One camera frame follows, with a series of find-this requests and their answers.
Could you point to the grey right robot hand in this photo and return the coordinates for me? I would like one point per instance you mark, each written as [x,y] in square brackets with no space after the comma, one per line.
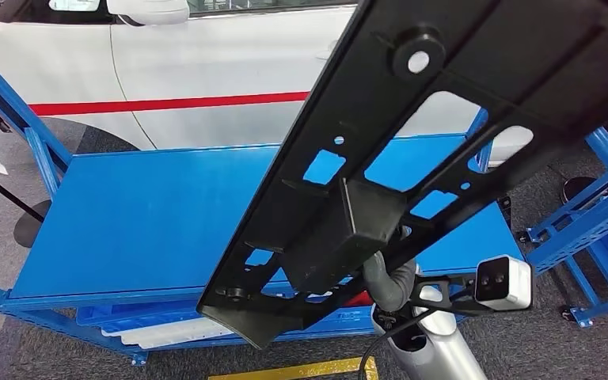
[375,278]

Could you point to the black plastic frame part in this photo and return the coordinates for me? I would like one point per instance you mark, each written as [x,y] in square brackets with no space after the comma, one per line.
[493,47]

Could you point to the blue shelf rack with board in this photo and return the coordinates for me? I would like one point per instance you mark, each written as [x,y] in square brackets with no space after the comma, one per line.
[152,220]

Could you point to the yellow floor tape square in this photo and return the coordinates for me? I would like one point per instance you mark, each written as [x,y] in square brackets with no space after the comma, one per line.
[283,371]

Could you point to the white flat tray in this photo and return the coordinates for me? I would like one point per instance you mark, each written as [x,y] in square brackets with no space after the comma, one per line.
[178,333]

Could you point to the black round stool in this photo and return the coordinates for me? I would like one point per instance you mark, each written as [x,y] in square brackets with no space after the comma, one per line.
[579,187]

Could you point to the blue perforated steel rack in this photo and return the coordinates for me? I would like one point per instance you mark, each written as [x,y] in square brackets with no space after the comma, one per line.
[592,220]

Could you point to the blue plastic crate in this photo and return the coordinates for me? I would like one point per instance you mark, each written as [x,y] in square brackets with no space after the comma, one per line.
[141,313]

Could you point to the white car with red stripe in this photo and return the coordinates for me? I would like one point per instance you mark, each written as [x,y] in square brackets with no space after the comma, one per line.
[220,57]

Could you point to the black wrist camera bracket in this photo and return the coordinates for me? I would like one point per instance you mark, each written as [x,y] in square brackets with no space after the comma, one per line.
[440,301]

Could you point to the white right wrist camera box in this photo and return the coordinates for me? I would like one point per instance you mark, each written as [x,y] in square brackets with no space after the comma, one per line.
[508,283]

